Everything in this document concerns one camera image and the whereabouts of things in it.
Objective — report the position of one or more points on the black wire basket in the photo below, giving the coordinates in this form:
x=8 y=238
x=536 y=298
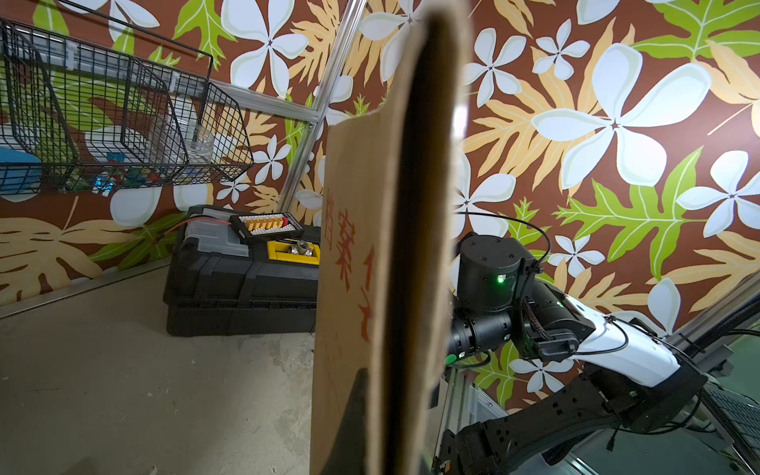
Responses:
x=95 y=92

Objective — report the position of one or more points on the black yellow toolbox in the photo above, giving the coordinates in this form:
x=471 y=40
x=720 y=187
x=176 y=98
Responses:
x=217 y=285

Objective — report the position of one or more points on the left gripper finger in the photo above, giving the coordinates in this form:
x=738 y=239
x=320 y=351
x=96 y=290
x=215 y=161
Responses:
x=348 y=454

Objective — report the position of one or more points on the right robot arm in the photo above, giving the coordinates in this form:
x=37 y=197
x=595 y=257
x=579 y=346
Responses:
x=631 y=381

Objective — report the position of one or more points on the blue object in basket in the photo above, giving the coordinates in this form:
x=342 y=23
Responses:
x=20 y=172

